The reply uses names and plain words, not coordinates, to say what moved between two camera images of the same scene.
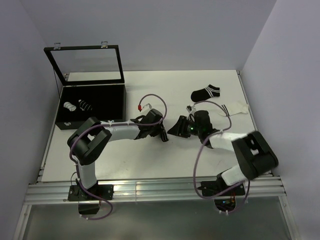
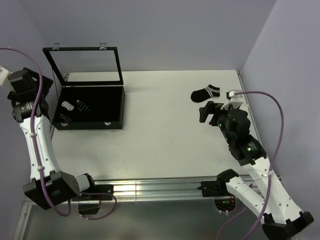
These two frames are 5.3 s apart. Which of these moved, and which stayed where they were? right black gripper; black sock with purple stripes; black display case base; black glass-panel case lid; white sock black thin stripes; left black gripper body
Moved: black sock with purple stripes; right black gripper; left black gripper body
Stayed: black display case base; white sock black thin stripes; black glass-panel case lid
